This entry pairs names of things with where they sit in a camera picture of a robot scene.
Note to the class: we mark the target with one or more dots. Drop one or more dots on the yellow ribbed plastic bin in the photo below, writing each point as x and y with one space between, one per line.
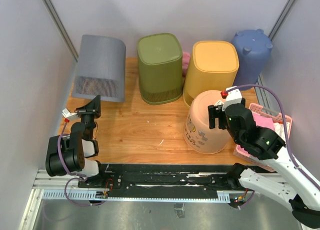
213 65

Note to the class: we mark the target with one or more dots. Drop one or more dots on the blue plastic bucket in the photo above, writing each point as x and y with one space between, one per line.
254 49

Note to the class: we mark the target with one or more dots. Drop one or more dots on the green ribbed plastic bin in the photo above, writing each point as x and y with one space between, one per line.
160 74

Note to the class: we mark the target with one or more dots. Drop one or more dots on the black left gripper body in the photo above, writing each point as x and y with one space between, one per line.
88 119

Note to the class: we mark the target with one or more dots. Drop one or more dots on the pink folded shirt on table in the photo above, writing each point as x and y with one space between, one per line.
185 62

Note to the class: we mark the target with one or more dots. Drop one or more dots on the pink folded cloth in basket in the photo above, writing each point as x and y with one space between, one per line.
260 121

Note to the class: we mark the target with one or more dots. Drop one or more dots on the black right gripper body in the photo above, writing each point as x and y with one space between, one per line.
237 137

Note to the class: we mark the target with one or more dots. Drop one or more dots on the orange plastic bin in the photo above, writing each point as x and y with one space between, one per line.
196 129

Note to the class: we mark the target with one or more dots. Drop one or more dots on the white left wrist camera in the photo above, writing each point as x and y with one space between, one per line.
68 116

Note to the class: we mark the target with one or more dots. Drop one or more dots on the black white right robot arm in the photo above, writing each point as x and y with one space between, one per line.
300 193

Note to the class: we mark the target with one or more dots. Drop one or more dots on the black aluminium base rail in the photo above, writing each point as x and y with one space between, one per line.
145 182

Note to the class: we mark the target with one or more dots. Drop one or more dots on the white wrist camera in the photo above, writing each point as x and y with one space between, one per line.
232 95
68 116

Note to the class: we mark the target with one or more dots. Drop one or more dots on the grey ribbed plastic bin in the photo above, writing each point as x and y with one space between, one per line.
100 69

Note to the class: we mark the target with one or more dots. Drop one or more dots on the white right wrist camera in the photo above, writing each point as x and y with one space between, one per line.
232 95

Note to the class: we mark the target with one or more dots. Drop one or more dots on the pink perforated plastic basket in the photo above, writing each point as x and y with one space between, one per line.
276 118

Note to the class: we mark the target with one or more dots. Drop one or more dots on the white cloth in basket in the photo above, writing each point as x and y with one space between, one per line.
279 129

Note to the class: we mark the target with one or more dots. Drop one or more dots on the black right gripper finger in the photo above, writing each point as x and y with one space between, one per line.
213 113
222 122

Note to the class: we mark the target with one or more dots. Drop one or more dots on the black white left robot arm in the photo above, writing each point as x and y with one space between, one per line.
70 152

